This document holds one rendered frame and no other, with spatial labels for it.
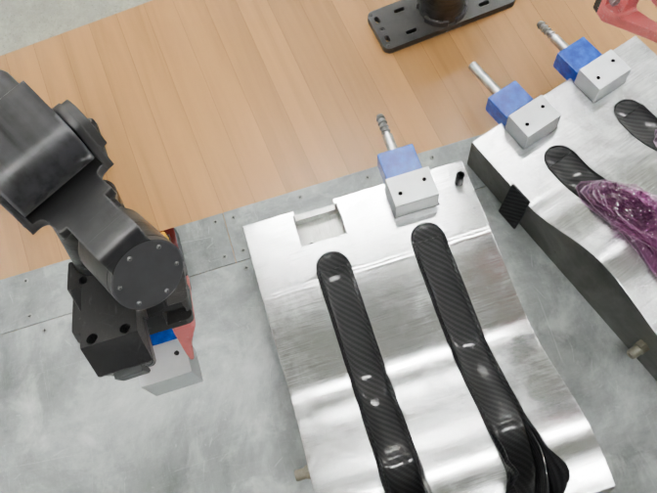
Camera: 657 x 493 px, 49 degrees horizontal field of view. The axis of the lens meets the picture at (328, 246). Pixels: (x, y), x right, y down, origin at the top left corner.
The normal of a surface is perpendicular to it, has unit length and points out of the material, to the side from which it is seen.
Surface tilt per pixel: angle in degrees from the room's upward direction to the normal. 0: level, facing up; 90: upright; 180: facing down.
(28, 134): 15
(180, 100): 0
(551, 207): 19
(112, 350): 63
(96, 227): 24
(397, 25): 0
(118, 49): 0
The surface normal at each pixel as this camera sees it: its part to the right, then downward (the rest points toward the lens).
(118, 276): 0.63, 0.43
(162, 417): -0.07, -0.37
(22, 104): 0.12, -0.19
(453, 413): -0.20, -0.74
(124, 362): 0.24, 0.62
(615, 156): -0.20, -0.55
